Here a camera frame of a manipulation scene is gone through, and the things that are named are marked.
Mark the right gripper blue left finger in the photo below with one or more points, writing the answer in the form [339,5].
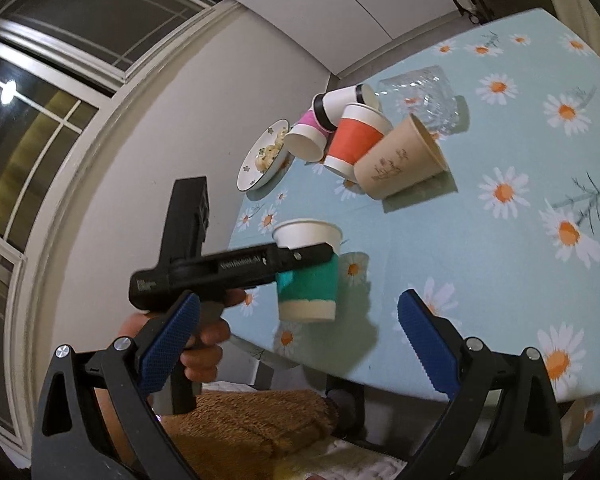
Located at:
[70,437]

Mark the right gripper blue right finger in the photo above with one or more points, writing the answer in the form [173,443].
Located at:
[524,440]

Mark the green and white paper cup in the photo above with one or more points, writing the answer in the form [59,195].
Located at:
[309,294]

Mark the pink and white paper cup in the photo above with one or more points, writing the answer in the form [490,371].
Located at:
[307,139]

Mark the black and white paper cup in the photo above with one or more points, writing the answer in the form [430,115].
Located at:
[329,106]

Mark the orange and white paper cup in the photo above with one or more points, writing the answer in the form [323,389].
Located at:
[359,129]

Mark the kraft brown paper cup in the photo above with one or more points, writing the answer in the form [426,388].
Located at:
[406,156]

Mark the clear glass cup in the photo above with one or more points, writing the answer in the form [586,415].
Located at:
[425,93]

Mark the person's left hand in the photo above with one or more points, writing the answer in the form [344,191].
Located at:
[200,357]

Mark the pile of pastries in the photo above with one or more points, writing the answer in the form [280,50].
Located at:
[268,154]

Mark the white floral plate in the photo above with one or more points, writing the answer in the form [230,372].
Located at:
[249,178]

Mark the brown fuzzy cushion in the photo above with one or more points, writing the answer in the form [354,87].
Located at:
[242,435]

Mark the daisy print blue tablecloth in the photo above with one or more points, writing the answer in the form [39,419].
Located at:
[505,245]

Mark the window with white frame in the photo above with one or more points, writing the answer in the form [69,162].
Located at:
[66,66]

